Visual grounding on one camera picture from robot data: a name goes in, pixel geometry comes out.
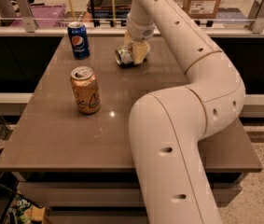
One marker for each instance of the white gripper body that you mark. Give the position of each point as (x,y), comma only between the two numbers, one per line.
(138,31)

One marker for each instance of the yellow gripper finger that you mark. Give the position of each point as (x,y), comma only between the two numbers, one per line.
(127,39)
(140,51)

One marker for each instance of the green silver 7up can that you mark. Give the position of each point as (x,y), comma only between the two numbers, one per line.
(124,55)

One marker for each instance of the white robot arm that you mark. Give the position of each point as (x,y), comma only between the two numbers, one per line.
(166,126)

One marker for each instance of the blue pepsi can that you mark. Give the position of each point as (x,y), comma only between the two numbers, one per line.
(78,37)

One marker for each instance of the orange lacroix can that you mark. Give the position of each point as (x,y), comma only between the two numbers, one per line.
(85,89)

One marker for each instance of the cardboard box with label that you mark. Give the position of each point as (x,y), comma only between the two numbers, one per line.
(201,9)

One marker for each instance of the purple plastic crate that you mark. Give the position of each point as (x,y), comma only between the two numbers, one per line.
(43,16)

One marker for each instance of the grey drawer cabinet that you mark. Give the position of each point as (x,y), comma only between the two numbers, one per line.
(73,191)

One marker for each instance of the green snack bag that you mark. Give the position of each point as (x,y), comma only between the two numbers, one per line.
(22,211)

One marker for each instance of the left metal railing post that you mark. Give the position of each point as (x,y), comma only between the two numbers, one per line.
(26,15)

